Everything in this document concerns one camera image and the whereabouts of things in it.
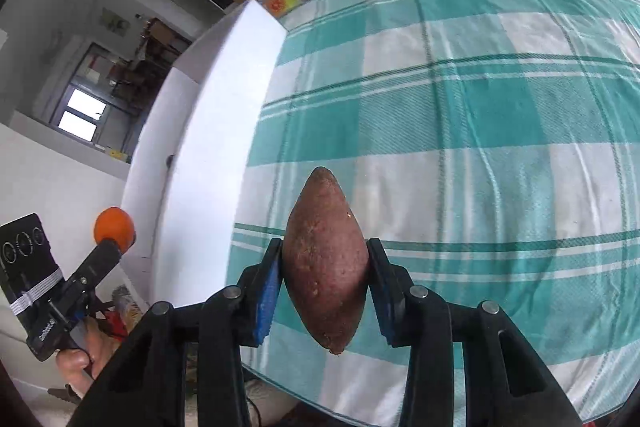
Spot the long purple sweet potato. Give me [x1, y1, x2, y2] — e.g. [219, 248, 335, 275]
[282, 167, 369, 355]

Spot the small orange tangerine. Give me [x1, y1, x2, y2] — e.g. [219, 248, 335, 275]
[93, 207, 136, 254]

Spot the person left hand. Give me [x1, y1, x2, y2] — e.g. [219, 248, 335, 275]
[55, 317, 120, 398]

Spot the white cardboard box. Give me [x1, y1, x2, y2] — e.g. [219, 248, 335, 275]
[120, 0, 286, 309]

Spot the teal white plaid tablecloth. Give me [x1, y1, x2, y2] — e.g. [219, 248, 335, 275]
[226, 0, 639, 421]

